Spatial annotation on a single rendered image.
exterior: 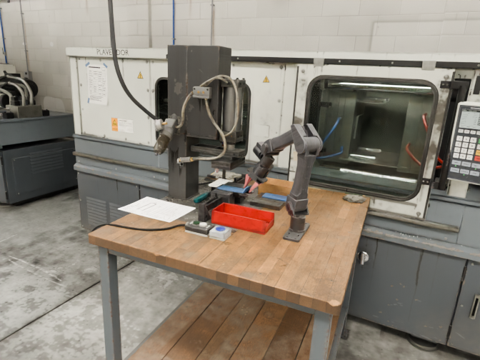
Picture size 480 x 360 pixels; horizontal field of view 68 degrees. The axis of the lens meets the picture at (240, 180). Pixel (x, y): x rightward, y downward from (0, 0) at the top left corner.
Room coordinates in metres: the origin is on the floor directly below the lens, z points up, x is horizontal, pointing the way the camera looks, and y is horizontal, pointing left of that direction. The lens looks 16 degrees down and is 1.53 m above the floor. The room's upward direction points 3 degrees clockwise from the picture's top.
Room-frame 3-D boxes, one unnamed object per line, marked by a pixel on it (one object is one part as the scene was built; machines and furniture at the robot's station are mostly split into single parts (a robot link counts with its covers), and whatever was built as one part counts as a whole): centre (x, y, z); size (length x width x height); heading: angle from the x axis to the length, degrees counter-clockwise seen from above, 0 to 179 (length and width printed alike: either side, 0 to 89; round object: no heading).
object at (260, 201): (1.76, -0.16, 0.91); 0.17 x 0.16 x 0.02; 157
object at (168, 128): (1.70, 0.36, 1.25); 0.19 x 0.07 x 0.19; 157
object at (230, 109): (1.70, 0.06, 1.37); 0.11 x 0.09 x 0.30; 157
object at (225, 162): (1.72, 0.12, 1.22); 0.26 x 0.18 x 0.30; 67
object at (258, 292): (1.61, -0.08, 0.45); 1.12 x 0.99 x 0.90; 157
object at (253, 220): (1.46, -0.02, 0.93); 0.25 x 0.12 x 0.06; 67
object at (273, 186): (1.90, -0.24, 0.93); 0.25 x 0.13 x 0.08; 67
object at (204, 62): (1.76, 0.17, 1.44); 0.17 x 0.13 x 0.42; 67
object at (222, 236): (1.32, 0.07, 0.90); 0.07 x 0.07 x 0.06; 67
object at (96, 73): (2.95, 1.19, 1.41); 0.25 x 0.01 x 0.33; 64
